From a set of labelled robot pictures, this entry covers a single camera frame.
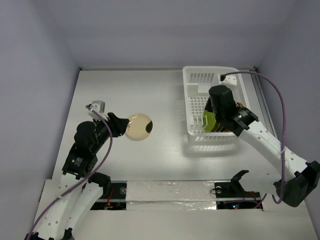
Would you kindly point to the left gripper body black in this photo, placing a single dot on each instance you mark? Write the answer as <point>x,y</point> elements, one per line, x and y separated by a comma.
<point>112,124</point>

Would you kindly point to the beige plate with black spot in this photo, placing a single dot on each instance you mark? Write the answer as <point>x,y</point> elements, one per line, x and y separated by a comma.
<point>139,127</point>

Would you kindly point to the lime green plate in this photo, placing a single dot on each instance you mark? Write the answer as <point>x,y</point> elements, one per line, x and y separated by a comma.
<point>209,121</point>

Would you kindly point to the dark patterned yellow plate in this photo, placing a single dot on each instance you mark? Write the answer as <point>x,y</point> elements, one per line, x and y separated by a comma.
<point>218,127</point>

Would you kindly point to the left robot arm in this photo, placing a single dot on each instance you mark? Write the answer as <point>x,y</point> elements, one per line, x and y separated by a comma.
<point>81,185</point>

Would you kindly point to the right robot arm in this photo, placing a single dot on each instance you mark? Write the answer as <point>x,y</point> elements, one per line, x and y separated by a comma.
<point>298,177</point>

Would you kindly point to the white plastic dish rack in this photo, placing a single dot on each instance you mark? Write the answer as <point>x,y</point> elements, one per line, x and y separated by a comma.
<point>197,81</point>

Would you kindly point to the silver foil strip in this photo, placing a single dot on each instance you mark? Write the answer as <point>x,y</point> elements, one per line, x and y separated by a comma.
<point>170,196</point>

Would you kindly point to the beige plate black brushmark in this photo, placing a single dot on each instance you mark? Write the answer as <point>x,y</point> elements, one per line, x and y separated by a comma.
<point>239,105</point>

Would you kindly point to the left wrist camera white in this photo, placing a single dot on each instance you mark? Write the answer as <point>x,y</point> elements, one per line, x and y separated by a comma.
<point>98,106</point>

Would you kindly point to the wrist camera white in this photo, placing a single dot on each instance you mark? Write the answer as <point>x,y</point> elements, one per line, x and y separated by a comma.
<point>228,80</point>
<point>98,106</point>

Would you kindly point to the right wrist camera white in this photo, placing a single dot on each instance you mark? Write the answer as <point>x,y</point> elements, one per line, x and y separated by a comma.
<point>228,80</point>

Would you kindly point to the metal rail right edge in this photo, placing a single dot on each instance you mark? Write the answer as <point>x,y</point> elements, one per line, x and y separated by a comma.
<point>263,105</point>

